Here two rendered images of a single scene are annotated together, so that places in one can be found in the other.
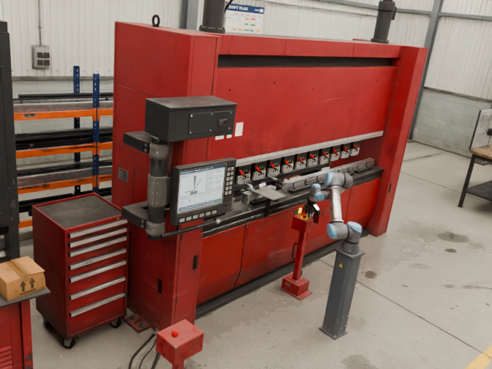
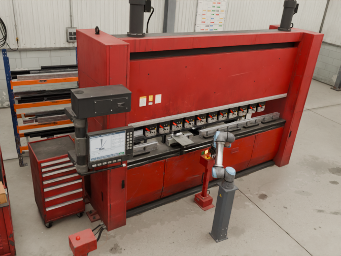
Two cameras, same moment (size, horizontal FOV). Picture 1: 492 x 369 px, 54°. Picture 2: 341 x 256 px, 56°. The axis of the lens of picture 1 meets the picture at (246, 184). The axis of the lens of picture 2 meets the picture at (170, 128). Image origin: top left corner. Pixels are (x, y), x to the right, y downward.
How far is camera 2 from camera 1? 1.06 m
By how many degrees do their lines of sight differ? 14
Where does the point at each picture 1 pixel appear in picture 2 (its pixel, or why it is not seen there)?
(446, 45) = not seen: outside the picture
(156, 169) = (77, 133)
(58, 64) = not seen: hidden behind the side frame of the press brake
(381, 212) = (282, 151)
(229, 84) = (148, 70)
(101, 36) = (110, 20)
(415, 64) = (311, 46)
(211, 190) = (115, 147)
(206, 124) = (107, 106)
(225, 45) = (142, 45)
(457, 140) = not seen: outside the picture
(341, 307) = (220, 222)
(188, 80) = (106, 73)
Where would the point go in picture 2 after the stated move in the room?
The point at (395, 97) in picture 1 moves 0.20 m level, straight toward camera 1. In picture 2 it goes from (296, 70) to (294, 72)
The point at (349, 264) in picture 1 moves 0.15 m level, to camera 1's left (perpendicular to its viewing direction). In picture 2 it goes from (225, 195) to (212, 192)
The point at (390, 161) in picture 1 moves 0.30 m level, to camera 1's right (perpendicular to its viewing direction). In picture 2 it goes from (291, 115) to (310, 119)
